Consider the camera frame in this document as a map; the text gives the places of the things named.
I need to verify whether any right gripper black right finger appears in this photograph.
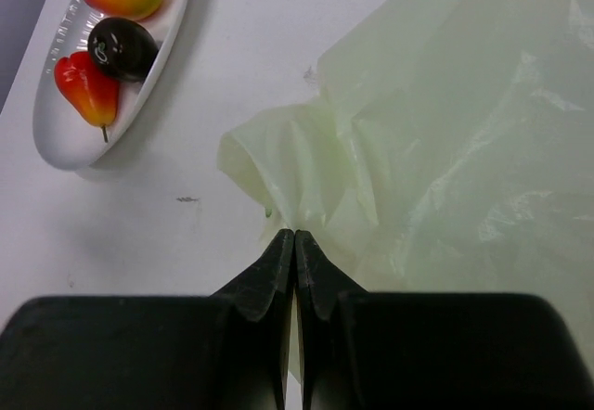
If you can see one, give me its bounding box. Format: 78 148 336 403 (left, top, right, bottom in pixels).
294 231 593 409

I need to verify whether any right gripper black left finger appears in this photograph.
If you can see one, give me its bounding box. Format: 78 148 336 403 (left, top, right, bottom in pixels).
1 230 294 409

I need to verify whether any pale green plastic bag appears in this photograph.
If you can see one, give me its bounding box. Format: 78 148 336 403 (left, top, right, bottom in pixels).
217 0 593 363

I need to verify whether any red fake pear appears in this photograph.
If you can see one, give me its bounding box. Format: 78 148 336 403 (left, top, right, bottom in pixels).
54 51 120 143

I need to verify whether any dark purple fake plum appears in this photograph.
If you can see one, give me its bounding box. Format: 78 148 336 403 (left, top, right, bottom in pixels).
87 18 159 83

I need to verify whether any white oval ceramic plate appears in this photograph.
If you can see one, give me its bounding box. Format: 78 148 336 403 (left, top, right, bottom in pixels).
32 0 188 171

